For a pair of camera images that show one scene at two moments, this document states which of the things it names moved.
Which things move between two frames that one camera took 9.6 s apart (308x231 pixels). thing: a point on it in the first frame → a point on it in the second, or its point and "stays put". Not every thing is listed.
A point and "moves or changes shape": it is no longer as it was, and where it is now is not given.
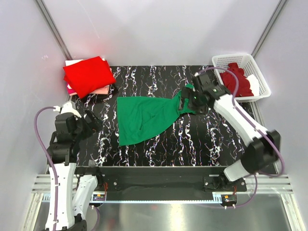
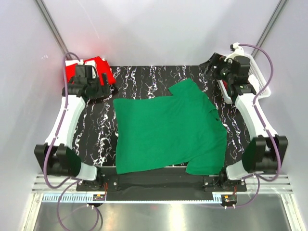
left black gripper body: [83, 131] → [97, 91]
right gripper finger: [186, 102] → [209, 70]
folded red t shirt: [88, 75] stays put
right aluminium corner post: [281, 5] stays put
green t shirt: [139, 117] moves or changes shape
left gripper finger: [90, 118] → [106, 85]
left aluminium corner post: [53, 27] stays put
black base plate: [143, 179] stays put
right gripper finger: [185, 93] → [206, 63]
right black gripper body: [195, 102] → [223, 65]
